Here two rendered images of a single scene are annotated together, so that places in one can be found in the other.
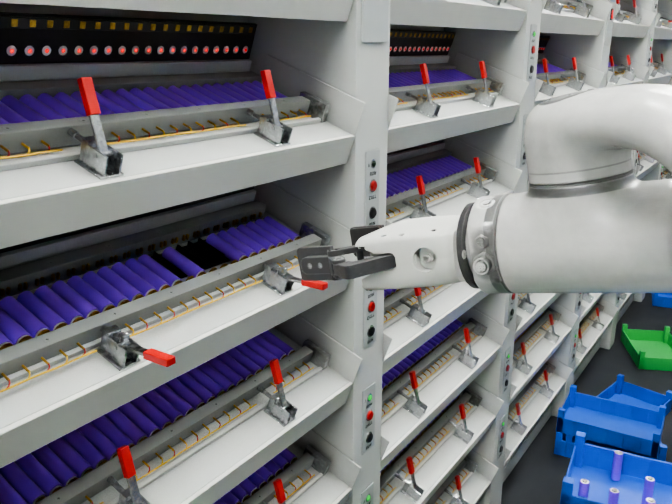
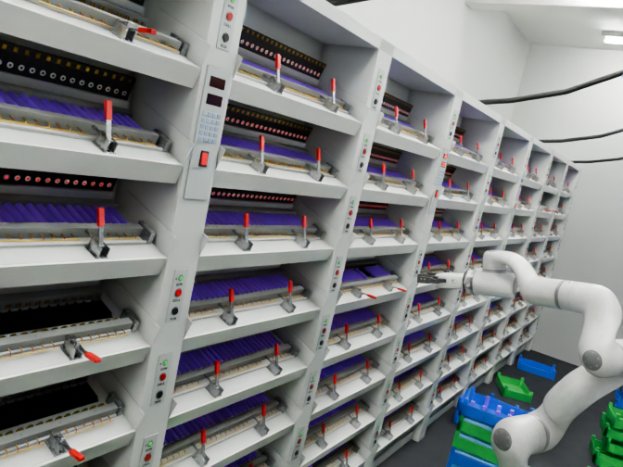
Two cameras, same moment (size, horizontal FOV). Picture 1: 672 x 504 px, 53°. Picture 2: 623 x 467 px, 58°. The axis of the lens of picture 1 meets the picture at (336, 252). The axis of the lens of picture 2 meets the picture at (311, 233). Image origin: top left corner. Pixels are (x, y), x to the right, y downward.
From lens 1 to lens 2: 145 cm
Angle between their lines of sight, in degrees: 9
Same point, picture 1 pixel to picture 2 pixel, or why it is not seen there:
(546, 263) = (484, 286)
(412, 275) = (450, 284)
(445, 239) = (460, 277)
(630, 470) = (491, 406)
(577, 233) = (491, 281)
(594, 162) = (498, 266)
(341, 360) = (393, 323)
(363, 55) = (426, 218)
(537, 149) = (486, 260)
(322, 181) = (401, 257)
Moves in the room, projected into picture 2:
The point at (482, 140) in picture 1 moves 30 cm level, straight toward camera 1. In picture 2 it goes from (450, 253) to (452, 261)
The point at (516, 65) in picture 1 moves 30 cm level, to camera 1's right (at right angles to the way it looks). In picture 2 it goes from (470, 224) to (526, 236)
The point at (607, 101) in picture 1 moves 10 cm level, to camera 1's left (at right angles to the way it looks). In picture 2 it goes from (502, 254) to (473, 247)
